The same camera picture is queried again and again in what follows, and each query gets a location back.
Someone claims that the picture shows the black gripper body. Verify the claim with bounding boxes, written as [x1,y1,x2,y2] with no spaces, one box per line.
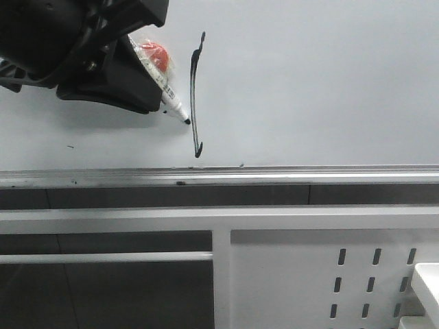
[1,1,169,93]

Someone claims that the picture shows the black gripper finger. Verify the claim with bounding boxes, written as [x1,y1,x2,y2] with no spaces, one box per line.
[56,35,162,114]

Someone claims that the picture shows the white black whiteboard marker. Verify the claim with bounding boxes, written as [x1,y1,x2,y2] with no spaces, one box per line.
[128,36,191,125]

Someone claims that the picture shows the red round magnet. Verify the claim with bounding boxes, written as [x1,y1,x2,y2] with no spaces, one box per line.
[139,39,175,80]

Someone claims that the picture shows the white whiteboard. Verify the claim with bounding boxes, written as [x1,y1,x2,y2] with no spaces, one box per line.
[1,1,438,171]

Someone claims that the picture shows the white perforated metal panel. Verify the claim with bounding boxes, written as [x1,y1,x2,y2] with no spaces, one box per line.
[230,230,432,328]

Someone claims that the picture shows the white plastic bin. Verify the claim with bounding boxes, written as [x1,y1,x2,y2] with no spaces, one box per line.
[399,263,438,328]

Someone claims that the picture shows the white metal frame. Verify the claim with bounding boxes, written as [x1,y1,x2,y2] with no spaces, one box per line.
[1,206,438,328]

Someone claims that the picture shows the aluminium whiteboard tray rail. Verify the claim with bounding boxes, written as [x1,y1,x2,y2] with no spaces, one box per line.
[1,165,438,189]

